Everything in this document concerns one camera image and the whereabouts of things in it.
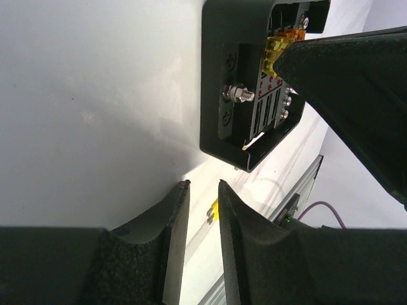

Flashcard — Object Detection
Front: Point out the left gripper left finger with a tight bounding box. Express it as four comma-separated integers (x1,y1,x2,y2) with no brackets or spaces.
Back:
1,180,190,304

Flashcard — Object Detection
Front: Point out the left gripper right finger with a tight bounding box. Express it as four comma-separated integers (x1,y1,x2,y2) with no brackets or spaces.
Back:
218,181,406,304

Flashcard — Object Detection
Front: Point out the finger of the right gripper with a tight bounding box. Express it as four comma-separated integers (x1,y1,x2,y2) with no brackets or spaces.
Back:
274,27,406,204

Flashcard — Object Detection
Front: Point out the yellow blade fuse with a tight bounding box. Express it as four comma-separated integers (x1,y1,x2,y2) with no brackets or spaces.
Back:
207,199,219,224
262,36,295,78

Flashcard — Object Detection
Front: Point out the black fuse box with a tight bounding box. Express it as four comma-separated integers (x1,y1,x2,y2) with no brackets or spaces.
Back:
200,1,330,172

